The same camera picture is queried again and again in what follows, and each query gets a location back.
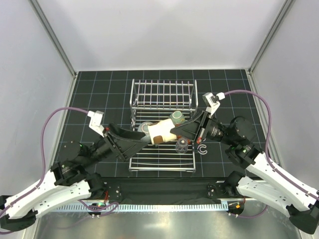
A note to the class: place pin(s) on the clear glass mug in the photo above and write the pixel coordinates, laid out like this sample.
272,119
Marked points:
144,128

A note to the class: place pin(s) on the small clear shot glass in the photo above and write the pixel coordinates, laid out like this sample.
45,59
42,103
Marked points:
181,145

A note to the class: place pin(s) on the chrome wire dish rack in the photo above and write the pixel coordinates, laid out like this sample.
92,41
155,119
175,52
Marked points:
155,100

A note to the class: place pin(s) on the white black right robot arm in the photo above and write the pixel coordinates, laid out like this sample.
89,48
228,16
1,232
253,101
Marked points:
283,192

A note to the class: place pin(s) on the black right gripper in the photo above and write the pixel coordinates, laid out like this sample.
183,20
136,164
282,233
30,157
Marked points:
195,129

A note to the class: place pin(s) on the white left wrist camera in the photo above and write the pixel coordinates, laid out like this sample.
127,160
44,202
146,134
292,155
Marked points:
95,122

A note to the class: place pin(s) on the perforated aluminium cable rail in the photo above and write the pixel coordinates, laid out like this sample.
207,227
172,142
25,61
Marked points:
126,208

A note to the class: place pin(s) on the cream brown ceramic cup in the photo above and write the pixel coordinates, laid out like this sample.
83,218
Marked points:
160,132

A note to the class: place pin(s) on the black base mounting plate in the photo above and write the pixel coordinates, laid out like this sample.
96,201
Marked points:
168,191

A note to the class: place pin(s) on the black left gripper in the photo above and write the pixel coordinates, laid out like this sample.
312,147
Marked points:
125,144

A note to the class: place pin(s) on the mint green ceramic mug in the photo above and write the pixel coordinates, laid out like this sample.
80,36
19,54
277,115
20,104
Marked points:
177,117

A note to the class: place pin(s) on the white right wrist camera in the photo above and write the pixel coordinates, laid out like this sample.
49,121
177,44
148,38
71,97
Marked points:
212,102

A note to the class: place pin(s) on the black grid table mat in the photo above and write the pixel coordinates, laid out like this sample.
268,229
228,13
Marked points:
109,92

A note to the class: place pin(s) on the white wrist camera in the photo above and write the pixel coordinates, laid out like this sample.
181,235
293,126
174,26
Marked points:
95,122
212,102

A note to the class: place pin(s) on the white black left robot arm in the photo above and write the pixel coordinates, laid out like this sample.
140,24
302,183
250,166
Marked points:
68,180

